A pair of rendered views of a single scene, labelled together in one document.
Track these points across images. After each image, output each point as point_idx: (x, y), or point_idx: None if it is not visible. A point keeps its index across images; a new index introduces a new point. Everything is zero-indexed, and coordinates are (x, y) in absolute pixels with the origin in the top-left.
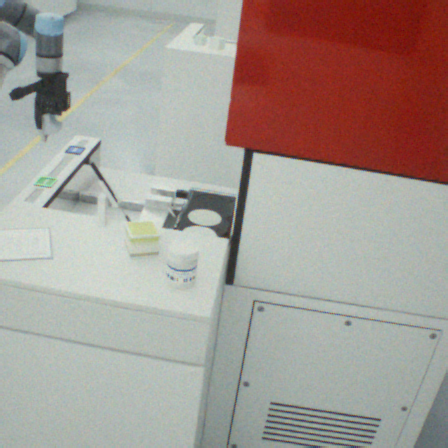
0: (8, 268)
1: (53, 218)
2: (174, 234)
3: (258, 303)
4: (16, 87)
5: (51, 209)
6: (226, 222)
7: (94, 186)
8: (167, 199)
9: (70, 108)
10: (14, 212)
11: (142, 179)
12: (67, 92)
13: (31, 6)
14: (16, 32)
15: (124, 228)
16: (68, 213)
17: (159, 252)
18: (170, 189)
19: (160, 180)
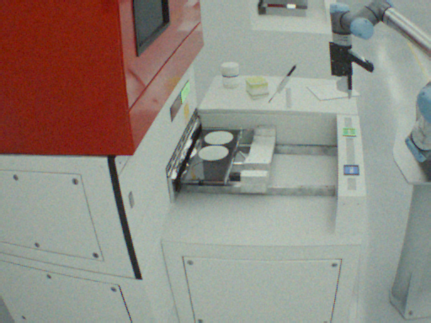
0: (325, 82)
1: (322, 106)
2: (237, 106)
3: None
4: (369, 61)
5: (328, 112)
6: (194, 150)
7: (332, 214)
8: (248, 160)
9: (331, 75)
10: (348, 108)
11: (284, 235)
12: (330, 58)
13: (361, 8)
14: (427, 84)
15: (273, 105)
16: (315, 110)
17: (246, 95)
18: (247, 172)
19: (263, 239)
